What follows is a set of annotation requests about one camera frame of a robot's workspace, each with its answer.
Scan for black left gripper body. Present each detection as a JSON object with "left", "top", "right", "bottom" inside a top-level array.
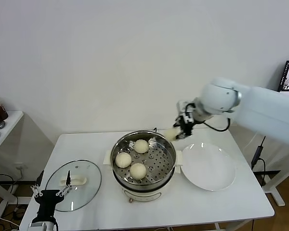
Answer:
[{"left": 35, "top": 189, "right": 61, "bottom": 218}]

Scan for white desk with cup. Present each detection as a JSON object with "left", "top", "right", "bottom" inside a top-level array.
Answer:
[{"left": 0, "top": 110, "right": 25, "bottom": 218}]

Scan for glass lid with white handle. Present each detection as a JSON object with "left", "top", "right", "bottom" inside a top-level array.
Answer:
[{"left": 45, "top": 159, "right": 103, "bottom": 212}]

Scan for stainless steel steamer basket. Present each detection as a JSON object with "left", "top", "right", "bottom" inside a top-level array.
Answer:
[{"left": 110, "top": 130, "right": 177, "bottom": 187}]

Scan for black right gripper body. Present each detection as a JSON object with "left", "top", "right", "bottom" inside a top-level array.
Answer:
[{"left": 174, "top": 115, "right": 196, "bottom": 137}]

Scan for white round plate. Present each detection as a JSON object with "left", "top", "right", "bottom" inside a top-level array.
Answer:
[{"left": 181, "top": 142, "right": 237, "bottom": 192}]

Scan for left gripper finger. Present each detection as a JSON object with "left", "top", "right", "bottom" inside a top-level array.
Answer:
[
  {"left": 30, "top": 169, "right": 45, "bottom": 198},
  {"left": 55, "top": 170, "right": 73, "bottom": 198}
]

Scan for white laptop cable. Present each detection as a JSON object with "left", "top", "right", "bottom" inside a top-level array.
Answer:
[{"left": 242, "top": 131, "right": 258, "bottom": 153}]

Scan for white desk with laptop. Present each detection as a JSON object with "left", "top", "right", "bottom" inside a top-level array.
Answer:
[{"left": 252, "top": 141, "right": 289, "bottom": 207}]

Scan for steel steamer pot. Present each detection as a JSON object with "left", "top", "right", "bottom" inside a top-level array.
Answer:
[{"left": 103, "top": 149, "right": 184, "bottom": 205}]

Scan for black floor cables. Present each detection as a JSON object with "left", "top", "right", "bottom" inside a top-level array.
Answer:
[{"left": 0, "top": 173, "right": 29, "bottom": 231}]

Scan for black cable with adapter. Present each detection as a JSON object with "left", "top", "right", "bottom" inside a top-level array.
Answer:
[{"left": 250, "top": 136, "right": 267, "bottom": 187}]

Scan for white steamed baozi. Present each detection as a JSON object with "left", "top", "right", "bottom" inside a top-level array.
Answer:
[
  {"left": 164, "top": 128, "right": 178, "bottom": 141},
  {"left": 134, "top": 139, "right": 149, "bottom": 154},
  {"left": 130, "top": 163, "right": 147, "bottom": 180},
  {"left": 115, "top": 152, "right": 132, "bottom": 168}
]

